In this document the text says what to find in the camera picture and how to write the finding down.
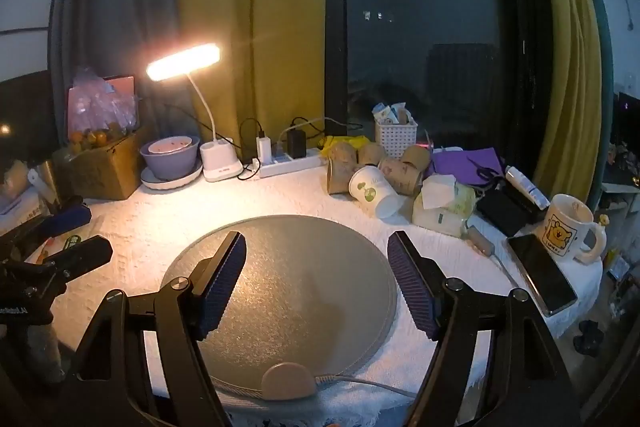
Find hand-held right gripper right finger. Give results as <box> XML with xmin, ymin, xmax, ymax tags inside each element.
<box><xmin>386</xmin><ymin>230</ymin><xmax>584</xmax><ymax>427</ymax></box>

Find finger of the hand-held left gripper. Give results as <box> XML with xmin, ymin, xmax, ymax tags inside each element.
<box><xmin>41</xmin><ymin>236</ymin><xmax>114</xmax><ymax>280</ymax></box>
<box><xmin>0</xmin><ymin>206</ymin><xmax>92</xmax><ymax>253</ymax></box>

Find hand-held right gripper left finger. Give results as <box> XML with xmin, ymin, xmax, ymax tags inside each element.
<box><xmin>65</xmin><ymin>231</ymin><xmax>248</xmax><ymax>427</ymax></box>

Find white paper cup green print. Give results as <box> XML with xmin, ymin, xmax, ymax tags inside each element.
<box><xmin>348</xmin><ymin>165</ymin><xmax>406</xmax><ymax>221</ymax></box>

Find person's left forearm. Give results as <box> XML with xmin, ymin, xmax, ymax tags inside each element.
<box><xmin>22</xmin><ymin>321</ymin><xmax>65</xmax><ymax>385</ymax></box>

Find brown paper cup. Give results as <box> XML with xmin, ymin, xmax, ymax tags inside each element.
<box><xmin>357</xmin><ymin>142</ymin><xmax>386</xmax><ymax>168</ymax></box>
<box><xmin>327</xmin><ymin>141</ymin><xmax>359</xmax><ymax>196</ymax></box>
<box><xmin>402</xmin><ymin>145</ymin><xmax>433</xmax><ymax>174</ymax></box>
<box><xmin>378</xmin><ymin>156</ymin><xmax>424</xmax><ymax>198</ymax></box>

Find white box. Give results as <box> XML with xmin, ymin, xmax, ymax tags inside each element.
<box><xmin>0</xmin><ymin>184</ymin><xmax>52</xmax><ymax>234</ymax></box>

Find cardboard box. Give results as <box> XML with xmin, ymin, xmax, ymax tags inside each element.
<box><xmin>52</xmin><ymin>126</ymin><xmax>152</xmax><ymax>202</ymax></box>

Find round grey mat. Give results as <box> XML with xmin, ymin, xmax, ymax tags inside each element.
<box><xmin>160</xmin><ymin>214</ymin><xmax>399</xmax><ymax>401</ymax></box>

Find bunch of small oranges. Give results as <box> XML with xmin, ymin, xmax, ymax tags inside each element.
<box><xmin>69</xmin><ymin>128</ymin><xmax>110</xmax><ymax>146</ymax></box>

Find tissue packet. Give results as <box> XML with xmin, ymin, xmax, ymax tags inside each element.
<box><xmin>411</xmin><ymin>174</ymin><xmax>477</xmax><ymax>239</ymax></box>

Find white plate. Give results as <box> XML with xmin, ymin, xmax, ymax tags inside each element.
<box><xmin>139</xmin><ymin>158</ymin><xmax>205</xmax><ymax>192</ymax></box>

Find purple bowl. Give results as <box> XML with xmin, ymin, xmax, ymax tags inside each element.
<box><xmin>139</xmin><ymin>135</ymin><xmax>201</xmax><ymax>182</ymax></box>

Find beige mat controller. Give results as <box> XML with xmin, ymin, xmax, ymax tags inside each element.
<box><xmin>260</xmin><ymin>362</ymin><xmax>317</xmax><ymax>402</ymax></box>

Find clear plastic bag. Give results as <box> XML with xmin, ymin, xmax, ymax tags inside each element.
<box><xmin>67</xmin><ymin>66</ymin><xmax>139</xmax><ymax>142</ymax></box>

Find black pouch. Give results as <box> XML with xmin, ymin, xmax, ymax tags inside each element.
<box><xmin>476</xmin><ymin>188</ymin><xmax>545</xmax><ymax>238</ymax></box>

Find white desk lamp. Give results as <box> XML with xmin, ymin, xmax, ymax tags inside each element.
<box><xmin>145</xmin><ymin>42</ymin><xmax>245</xmax><ymax>183</ymax></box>

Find black smartphone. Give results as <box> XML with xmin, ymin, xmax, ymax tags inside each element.
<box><xmin>507</xmin><ymin>234</ymin><xmax>579</xmax><ymax>318</ymax></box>

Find purple folder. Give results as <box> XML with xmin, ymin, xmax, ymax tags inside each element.
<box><xmin>430</xmin><ymin>147</ymin><xmax>504</xmax><ymax>186</ymax></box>

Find black scissors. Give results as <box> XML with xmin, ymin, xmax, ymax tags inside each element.
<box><xmin>469</xmin><ymin>163</ymin><xmax>504</xmax><ymax>186</ymax></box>

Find white power strip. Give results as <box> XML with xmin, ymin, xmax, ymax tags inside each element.
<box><xmin>251</xmin><ymin>148</ymin><xmax>327</xmax><ymax>180</ymax></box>

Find pink board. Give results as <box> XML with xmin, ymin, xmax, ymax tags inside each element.
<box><xmin>102</xmin><ymin>75</ymin><xmax>136</xmax><ymax>98</ymax></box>

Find white plastic basket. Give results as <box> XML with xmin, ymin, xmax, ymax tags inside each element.
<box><xmin>374</xmin><ymin>112</ymin><xmax>419</xmax><ymax>158</ymax></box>

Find white tube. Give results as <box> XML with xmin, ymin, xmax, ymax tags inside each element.
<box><xmin>504</xmin><ymin>165</ymin><xmax>552</xmax><ymax>210</ymax></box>

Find cream mug bear print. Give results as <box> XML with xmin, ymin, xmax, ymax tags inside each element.
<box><xmin>541</xmin><ymin>194</ymin><xmax>607</xmax><ymax>266</ymax></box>

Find black charger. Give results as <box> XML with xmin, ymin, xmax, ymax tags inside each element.
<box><xmin>287</xmin><ymin>129</ymin><xmax>307</xmax><ymax>159</ymax></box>

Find yellow cloth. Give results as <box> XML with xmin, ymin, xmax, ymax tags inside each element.
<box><xmin>319</xmin><ymin>135</ymin><xmax>372</xmax><ymax>158</ymax></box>

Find packets in basket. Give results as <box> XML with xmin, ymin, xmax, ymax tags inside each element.
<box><xmin>371</xmin><ymin>101</ymin><xmax>417</xmax><ymax>126</ymax></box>

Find small black object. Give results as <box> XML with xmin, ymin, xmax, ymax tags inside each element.
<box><xmin>572</xmin><ymin>320</ymin><xmax>604</xmax><ymax>356</ymax></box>

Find grey curtain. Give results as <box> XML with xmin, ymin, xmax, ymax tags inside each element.
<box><xmin>47</xmin><ymin>0</ymin><xmax>182</xmax><ymax>145</ymax></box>

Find yellow curtain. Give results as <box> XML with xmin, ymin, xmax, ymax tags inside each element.
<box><xmin>175</xmin><ymin>0</ymin><xmax>329</xmax><ymax>154</ymax></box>
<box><xmin>524</xmin><ymin>0</ymin><xmax>604</xmax><ymax>210</ymax></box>

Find beige small device with cable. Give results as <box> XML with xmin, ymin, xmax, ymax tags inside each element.
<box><xmin>466</xmin><ymin>226</ymin><xmax>521</xmax><ymax>288</ymax></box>

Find black cable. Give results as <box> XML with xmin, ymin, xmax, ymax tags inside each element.
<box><xmin>237</xmin><ymin>117</ymin><xmax>264</xmax><ymax>182</ymax></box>

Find white charger cable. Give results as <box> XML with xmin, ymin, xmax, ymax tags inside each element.
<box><xmin>276</xmin><ymin>116</ymin><xmax>327</xmax><ymax>144</ymax></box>

